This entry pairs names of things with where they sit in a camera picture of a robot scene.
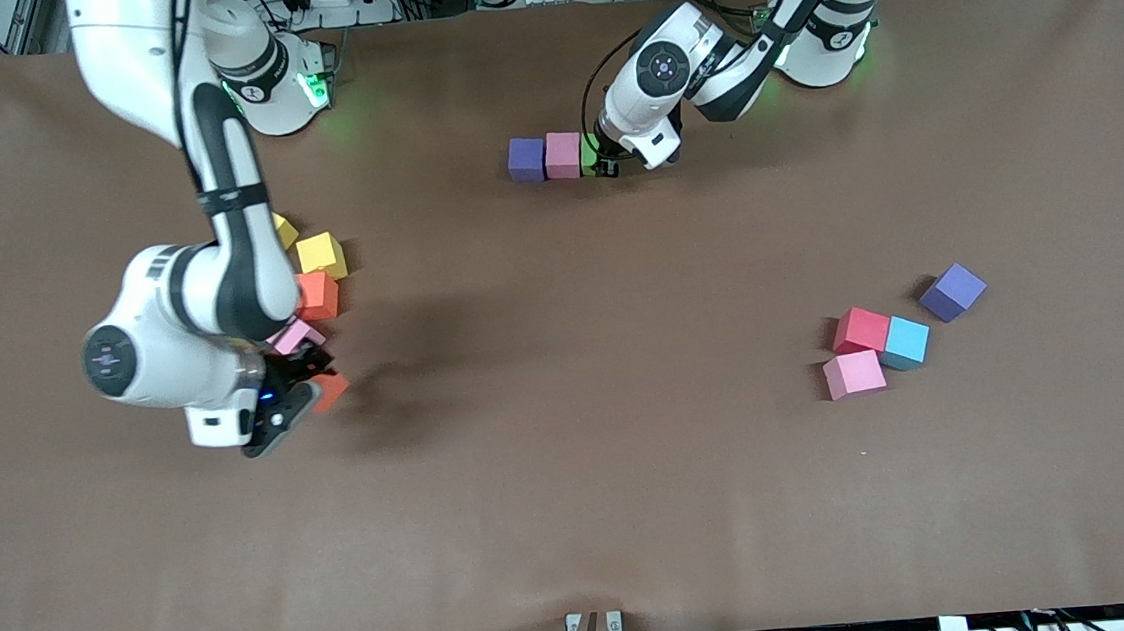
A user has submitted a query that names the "orange foam cube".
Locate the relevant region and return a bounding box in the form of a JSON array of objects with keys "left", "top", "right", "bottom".
[
  {"left": 312, "top": 370, "right": 354, "bottom": 414},
  {"left": 293, "top": 270, "right": 343, "bottom": 323}
]

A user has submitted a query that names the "red foam cube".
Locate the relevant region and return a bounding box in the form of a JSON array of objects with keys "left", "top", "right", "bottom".
[{"left": 829, "top": 305, "right": 894, "bottom": 357}]

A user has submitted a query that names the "lilac pink foam cube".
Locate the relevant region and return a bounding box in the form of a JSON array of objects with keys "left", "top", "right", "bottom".
[
  {"left": 543, "top": 131, "right": 584, "bottom": 181},
  {"left": 267, "top": 316, "right": 328, "bottom": 358}
]

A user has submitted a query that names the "purple foam cube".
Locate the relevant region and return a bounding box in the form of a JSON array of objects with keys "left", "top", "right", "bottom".
[
  {"left": 916, "top": 260, "right": 991, "bottom": 325},
  {"left": 506, "top": 135, "right": 549, "bottom": 185}
]

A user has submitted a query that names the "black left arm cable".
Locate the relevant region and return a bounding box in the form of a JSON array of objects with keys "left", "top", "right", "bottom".
[{"left": 575, "top": 33, "right": 654, "bottom": 139}]

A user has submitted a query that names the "light blue foam cube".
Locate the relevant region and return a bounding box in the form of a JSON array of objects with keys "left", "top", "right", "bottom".
[{"left": 875, "top": 314, "right": 934, "bottom": 374}]

